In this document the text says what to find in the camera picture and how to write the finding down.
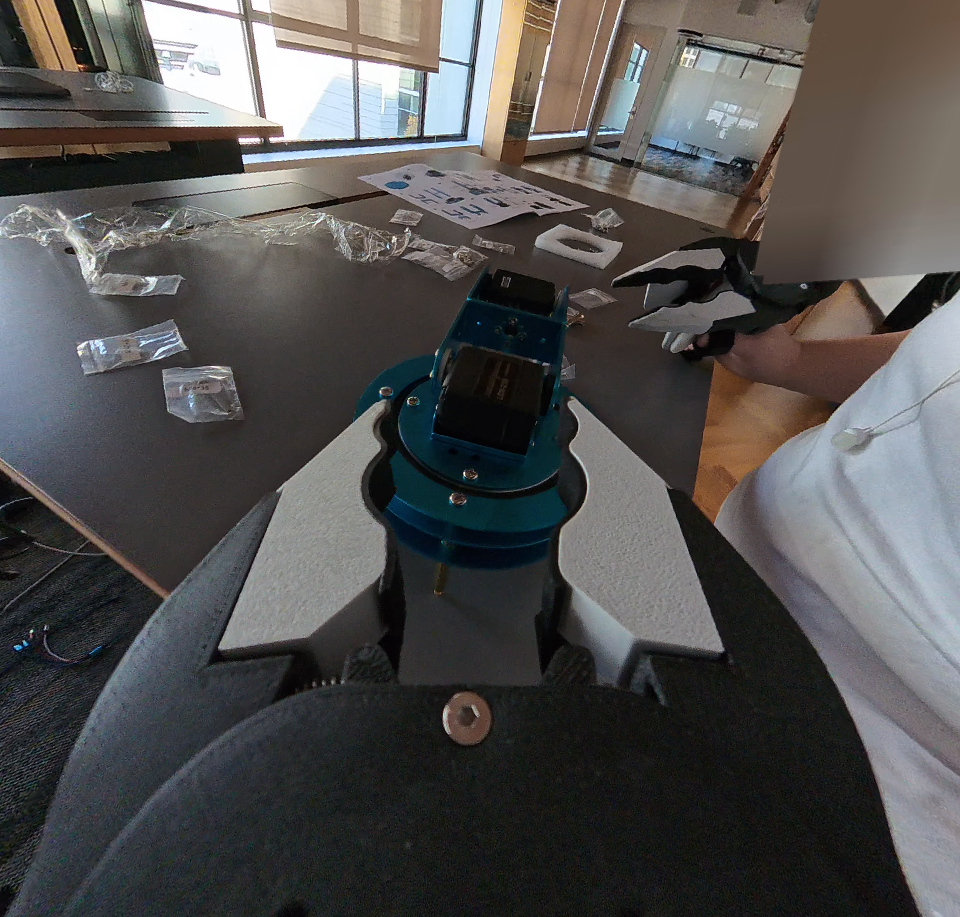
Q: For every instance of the white foam frame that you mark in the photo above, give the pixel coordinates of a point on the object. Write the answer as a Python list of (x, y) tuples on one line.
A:
[(592, 258)]

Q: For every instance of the closed laptop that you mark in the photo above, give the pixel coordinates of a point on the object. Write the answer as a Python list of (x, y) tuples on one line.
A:
[(30, 81)]

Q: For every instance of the beige window blind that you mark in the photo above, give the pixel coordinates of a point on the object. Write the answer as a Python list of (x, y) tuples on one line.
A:
[(577, 47), (352, 2)]

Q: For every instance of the frosted glass partition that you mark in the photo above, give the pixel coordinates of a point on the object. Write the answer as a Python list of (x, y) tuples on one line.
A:
[(720, 99)]

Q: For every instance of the person's right hand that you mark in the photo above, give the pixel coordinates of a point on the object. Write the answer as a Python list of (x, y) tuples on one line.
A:
[(757, 354)]

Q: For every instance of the printed assembly manual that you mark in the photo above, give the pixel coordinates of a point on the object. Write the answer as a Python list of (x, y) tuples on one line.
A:
[(480, 197)]

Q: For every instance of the dark grey desk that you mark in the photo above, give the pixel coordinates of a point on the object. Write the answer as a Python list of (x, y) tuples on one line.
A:
[(300, 317)]

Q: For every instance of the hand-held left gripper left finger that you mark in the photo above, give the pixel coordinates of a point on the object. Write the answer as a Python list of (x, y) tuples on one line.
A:
[(300, 549)]

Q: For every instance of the person's right forearm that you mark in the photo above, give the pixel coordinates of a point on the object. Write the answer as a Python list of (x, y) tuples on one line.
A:
[(847, 366)]

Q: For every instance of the person's white shirt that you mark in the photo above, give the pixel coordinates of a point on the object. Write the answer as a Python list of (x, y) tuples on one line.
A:
[(862, 594)]

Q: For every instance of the blue toy robot arm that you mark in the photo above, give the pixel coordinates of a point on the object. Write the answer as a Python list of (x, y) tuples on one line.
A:
[(480, 497)]

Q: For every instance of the small labelled plastic parts bag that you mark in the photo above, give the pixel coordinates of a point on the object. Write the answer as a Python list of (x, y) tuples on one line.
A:
[(202, 392)]

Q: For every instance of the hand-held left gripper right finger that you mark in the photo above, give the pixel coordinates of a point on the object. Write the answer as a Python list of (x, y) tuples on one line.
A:
[(637, 549)]

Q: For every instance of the crumpled clear plastic wrap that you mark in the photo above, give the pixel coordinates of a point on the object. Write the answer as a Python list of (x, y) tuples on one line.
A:
[(360, 238)]

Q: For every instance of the dark table with wooden edge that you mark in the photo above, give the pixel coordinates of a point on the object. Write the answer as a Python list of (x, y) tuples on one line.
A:
[(112, 111)]

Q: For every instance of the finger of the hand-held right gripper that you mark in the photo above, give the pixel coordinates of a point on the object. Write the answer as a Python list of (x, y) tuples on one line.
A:
[(697, 311), (697, 258)]

